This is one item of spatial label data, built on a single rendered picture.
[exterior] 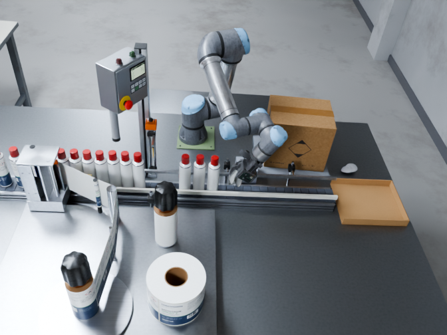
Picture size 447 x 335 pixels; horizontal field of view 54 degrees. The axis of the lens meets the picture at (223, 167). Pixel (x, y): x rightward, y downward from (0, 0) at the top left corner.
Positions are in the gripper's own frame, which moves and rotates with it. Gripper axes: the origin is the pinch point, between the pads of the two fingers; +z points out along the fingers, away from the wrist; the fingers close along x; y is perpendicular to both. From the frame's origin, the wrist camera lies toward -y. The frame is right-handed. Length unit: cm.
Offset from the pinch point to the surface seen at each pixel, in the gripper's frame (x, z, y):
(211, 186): -7.1, 4.9, 3.0
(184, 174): -20.6, 5.1, 3.0
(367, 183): 64, -26, -12
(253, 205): 13.6, 2.2, 5.9
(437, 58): 191, -62, -209
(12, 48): -118, 107, -169
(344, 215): 51, -17, 9
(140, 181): -34.3, 19.0, 2.8
